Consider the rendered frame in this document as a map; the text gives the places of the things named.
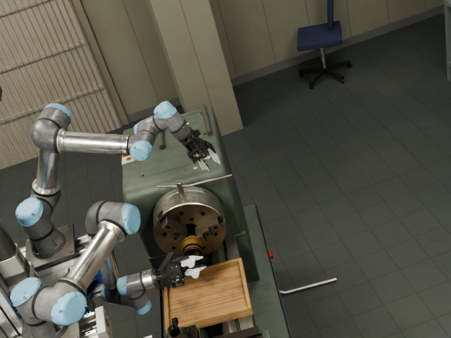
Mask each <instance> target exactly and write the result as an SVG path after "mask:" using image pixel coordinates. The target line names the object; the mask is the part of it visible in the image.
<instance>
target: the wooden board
mask: <svg viewBox="0 0 451 338"><path fill-rule="evenodd" d="M184 281H185V285H184V286H179V287H176V288H172V286H167V287H164V309H165V324H166V332H167V333H168V330H167V329H168V327H169V326H170V325H172V318H174V317H176V318H177V319H178V320H179V323H178V327H188V326H191V325H196V326H197V328H198V329H200V328H203V327H208V326H211V325H215V324H218V323H223V322H226V321H230V320H234V319H238V318H241V317H245V316H248V315H253V314H254V313H253V310H252V303H251V300H250V293H249V290H248V284H247V280H246V274H245V271H244V265H243V262H242V258H237V259H234V260H230V261H227V262H222V263H219V264H215V265H212V266H207V267H206V268H204V269H203V270H201V271H200V273H199V277H198V278H193V277H192V276H185V279H184Z"/></svg>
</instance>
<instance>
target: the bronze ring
mask: <svg viewBox="0 0 451 338"><path fill-rule="evenodd" d="M202 247H203V242H202V241H201V239H199V238H198V237H196V236H195V235H189V236H188V237H187V238H185V239H184V240H183V241H182V242H181V249H182V251H183V254H184V256H202V251H203V248H202Z"/></svg>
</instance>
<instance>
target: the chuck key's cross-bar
mask: <svg viewBox="0 0 451 338"><path fill-rule="evenodd" d="M231 176H233V174H228V175H225V176H220V177H217V178H212V179H209V180H204V181H201V182H196V183H193V184H182V187H192V186H197V185H200V184H205V183H208V182H213V181H216V180H221V179H224V178H229V177H231ZM157 188H178V187H177V184H174V185H157Z"/></svg>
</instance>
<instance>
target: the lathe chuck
mask: <svg viewBox="0 0 451 338"><path fill-rule="evenodd" d="M184 196H186V197H187V198H186V199H185V200H183V201H180V200H179V198H180V197H181V196H180V194H179V192H178V193H176V194H173V195H171V196H169V197H168V198H166V199H165V200H163V201H162V202H161V203H160V204H159V206H158V207H157V209H156V211H155V214H154V238H155V241H156V243H157V245H158V246H159V248H160V249H161V250H162V251H164V252H165V253H167V254H169V252H170V251H171V252H175V253H176V256H177V258H178V257H181V256H184V254H183V251H182V249H181V243H179V242H177V239H176V238H174V237H172V236H171V234H170V233H169V232H167V231H165V230H163V229H162V223H161V222H160V221H158V218H159V216H160V215H161V213H162V212H163V213H162V214H163V215H164V216H165V217H168V218H170V219H172V220H174V221H176V222H178V223H181V224H183V225H187V224H195V226H193V227H188V228H187V233H188V234H194V235H195V236H196V232H195V227H196V225H200V224H202V223H204V222H207V221H209V220H212V219H214V218H216V217H218V216H222V217H223V222H222V223H221V229H220V230H219V231H216V232H214V233H212V234H213V236H212V237H209V238H207V239H206V240H207V242H205V243H203V247H202V248H203V251H202V256H206V255H208V254H210V253H211V252H213V251H215V250H216V249H217V248H218V247H219V246H220V245H221V243H222V242H223V240H224V238H225V236H226V221H225V217H224V213H223V209H222V207H221V205H220V204H219V203H218V201H217V200H215V199H214V198H213V197H212V196H210V195H208V194H205V193H203V192H197V191H185V192H184Z"/></svg>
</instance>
